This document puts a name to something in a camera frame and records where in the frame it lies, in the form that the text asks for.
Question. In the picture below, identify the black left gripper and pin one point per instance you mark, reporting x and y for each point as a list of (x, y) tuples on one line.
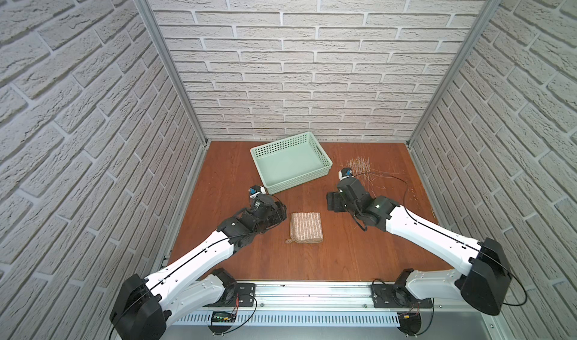
[(274, 209)]

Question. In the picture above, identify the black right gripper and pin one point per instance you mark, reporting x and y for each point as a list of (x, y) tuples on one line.
[(330, 202)]

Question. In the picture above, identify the pink striped square dishcloth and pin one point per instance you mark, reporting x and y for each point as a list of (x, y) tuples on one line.
[(305, 228)]

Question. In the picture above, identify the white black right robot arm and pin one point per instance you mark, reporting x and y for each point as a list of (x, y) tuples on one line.
[(480, 273)]

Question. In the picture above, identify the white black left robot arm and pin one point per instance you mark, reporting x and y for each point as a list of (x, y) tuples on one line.
[(146, 306)]

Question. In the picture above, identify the mint green perforated basket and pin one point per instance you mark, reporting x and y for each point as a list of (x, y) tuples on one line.
[(290, 162)]

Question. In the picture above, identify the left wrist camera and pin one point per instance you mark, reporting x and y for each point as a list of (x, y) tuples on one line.
[(255, 190)]

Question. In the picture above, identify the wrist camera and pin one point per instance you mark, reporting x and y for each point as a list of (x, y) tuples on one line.
[(255, 190), (353, 194)]

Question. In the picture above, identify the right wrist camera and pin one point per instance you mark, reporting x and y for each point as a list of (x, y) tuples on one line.
[(353, 194)]

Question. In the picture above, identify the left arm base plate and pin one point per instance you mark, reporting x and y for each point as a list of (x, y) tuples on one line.
[(241, 295)]

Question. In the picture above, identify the aluminium front rail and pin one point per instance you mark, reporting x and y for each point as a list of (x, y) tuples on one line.
[(317, 303)]

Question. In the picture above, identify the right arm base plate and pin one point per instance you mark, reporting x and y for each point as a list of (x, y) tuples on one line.
[(394, 297)]

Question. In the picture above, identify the left controller board with wires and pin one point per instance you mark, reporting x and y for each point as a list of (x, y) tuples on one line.
[(224, 322)]

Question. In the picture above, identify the controller board with wires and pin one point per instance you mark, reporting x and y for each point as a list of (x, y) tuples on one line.
[(224, 322), (411, 323)]

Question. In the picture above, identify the right controller board with wires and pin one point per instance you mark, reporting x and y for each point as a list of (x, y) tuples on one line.
[(411, 323)]

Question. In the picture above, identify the aluminium corner post left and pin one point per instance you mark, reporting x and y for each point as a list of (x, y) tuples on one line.
[(149, 19)]

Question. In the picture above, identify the aluminium corner post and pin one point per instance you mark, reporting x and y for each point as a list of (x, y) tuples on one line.
[(149, 19), (482, 19)]

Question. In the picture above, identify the aluminium corner post right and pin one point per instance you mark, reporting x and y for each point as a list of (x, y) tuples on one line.
[(482, 19)]

